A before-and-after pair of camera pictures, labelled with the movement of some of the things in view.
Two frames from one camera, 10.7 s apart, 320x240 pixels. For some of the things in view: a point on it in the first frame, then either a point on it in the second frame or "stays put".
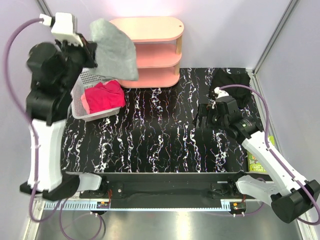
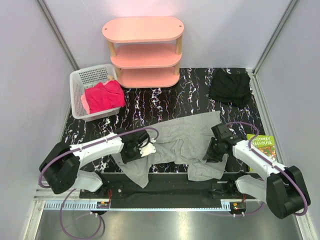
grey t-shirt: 116,57 -> 182,143
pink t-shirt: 83,99 stays put
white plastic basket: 78,109 stays put
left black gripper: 89,49 -> 126,159
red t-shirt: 102,97 stays put
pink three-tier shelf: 158,43 stays put
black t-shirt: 221,77 stays put
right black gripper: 205,110 -> 210,155
